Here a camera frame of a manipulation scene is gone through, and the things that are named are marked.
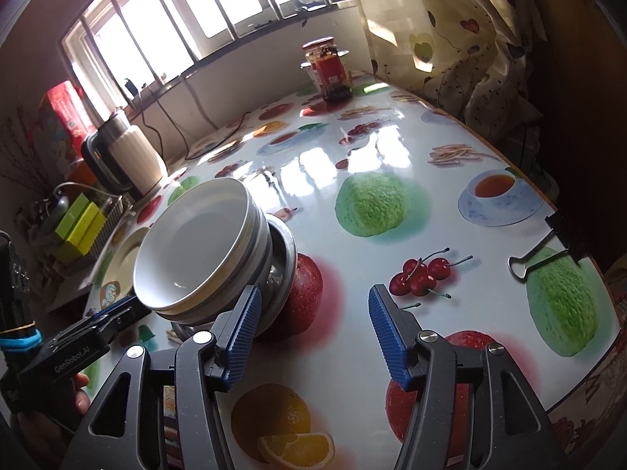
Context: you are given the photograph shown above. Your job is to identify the yellow-green box lower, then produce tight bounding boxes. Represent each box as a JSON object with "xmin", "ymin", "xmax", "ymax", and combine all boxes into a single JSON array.
[{"xmin": 54, "ymin": 202, "xmax": 106, "ymax": 265}]

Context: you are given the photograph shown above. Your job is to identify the striped storage tray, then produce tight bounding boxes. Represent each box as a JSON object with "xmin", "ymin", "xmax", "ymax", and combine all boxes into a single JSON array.
[{"xmin": 53, "ymin": 196, "xmax": 124, "ymax": 274}]

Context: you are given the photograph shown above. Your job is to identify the black power cable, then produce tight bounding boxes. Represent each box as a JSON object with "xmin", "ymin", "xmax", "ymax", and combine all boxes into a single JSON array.
[{"xmin": 124, "ymin": 77, "xmax": 251, "ymax": 161}]

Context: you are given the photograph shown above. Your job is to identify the large white bowl blue stripe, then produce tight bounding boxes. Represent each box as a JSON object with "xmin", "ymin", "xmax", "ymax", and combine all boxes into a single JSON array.
[{"xmin": 156, "ymin": 202, "xmax": 269, "ymax": 324}]

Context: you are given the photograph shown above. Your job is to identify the window frame with bars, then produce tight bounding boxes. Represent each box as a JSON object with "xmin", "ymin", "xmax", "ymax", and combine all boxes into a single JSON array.
[{"xmin": 62, "ymin": 0, "xmax": 349, "ymax": 119}]

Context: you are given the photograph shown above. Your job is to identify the small white bowl blue stripe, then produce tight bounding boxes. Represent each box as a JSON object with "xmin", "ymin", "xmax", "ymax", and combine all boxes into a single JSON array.
[{"xmin": 133, "ymin": 178, "xmax": 257, "ymax": 313}]

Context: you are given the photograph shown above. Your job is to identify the orange plastic basin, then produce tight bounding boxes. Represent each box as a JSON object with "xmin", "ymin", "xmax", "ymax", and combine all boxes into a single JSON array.
[{"xmin": 68, "ymin": 159, "xmax": 98, "ymax": 186}]

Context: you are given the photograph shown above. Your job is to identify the stainless steel bowl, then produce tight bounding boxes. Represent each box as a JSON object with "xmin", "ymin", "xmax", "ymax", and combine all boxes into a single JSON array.
[{"xmin": 171, "ymin": 213, "xmax": 297, "ymax": 342}]

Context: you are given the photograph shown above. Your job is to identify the person's left hand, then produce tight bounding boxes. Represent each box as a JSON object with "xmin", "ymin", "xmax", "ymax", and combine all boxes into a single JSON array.
[{"xmin": 73, "ymin": 372, "xmax": 91, "ymax": 416}]

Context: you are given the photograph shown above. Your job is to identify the red-labelled sauce jar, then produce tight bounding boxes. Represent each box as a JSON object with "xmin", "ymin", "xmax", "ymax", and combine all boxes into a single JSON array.
[{"xmin": 302, "ymin": 36, "xmax": 352, "ymax": 103}]

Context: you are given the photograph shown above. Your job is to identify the green box upper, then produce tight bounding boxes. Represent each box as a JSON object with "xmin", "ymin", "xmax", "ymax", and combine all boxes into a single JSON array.
[{"xmin": 54, "ymin": 194, "xmax": 89, "ymax": 241}]

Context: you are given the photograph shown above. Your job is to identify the cream heart-pattern curtain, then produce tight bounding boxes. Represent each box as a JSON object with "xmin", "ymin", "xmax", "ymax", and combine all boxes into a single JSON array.
[{"xmin": 356, "ymin": 0, "xmax": 544, "ymax": 141}]

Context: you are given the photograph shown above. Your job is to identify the white electric kettle black handle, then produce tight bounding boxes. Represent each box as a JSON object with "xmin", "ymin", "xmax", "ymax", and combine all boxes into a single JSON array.
[{"xmin": 81, "ymin": 109, "xmax": 167, "ymax": 202}]

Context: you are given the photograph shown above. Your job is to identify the fruit-print tablecloth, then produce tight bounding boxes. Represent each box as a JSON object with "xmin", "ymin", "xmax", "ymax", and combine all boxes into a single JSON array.
[{"xmin": 89, "ymin": 75, "xmax": 626, "ymax": 469}]

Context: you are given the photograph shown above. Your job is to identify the cream plate blue logo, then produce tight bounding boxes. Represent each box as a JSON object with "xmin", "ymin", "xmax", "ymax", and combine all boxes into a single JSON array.
[{"xmin": 99, "ymin": 227, "xmax": 149, "ymax": 309}]

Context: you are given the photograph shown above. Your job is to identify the red gift bag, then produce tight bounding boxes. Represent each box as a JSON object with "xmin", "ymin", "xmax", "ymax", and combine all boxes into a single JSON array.
[{"xmin": 33, "ymin": 81, "xmax": 96, "ymax": 176}]

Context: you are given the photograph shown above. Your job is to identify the black binder clip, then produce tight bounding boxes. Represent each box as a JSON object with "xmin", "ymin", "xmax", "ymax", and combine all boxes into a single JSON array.
[{"xmin": 507, "ymin": 211, "xmax": 588, "ymax": 283}]

